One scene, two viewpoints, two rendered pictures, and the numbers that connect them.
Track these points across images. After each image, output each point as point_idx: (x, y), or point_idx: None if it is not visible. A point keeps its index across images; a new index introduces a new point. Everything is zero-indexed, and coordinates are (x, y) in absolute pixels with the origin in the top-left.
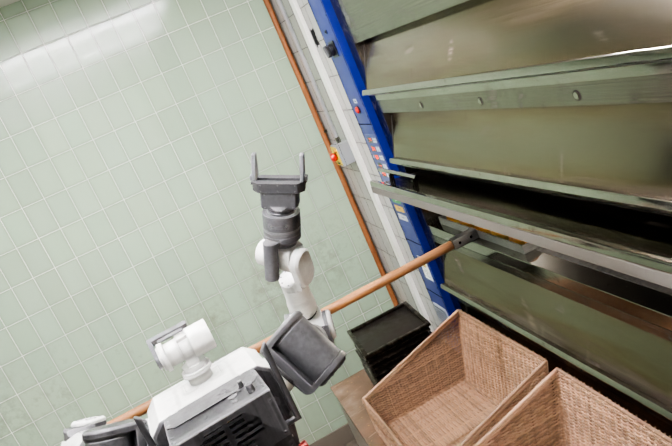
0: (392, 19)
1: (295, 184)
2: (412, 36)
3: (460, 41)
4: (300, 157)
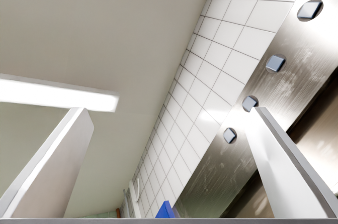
0: (237, 181)
1: (330, 220)
2: (260, 190)
3: (336, 131)
4: (260, 110)
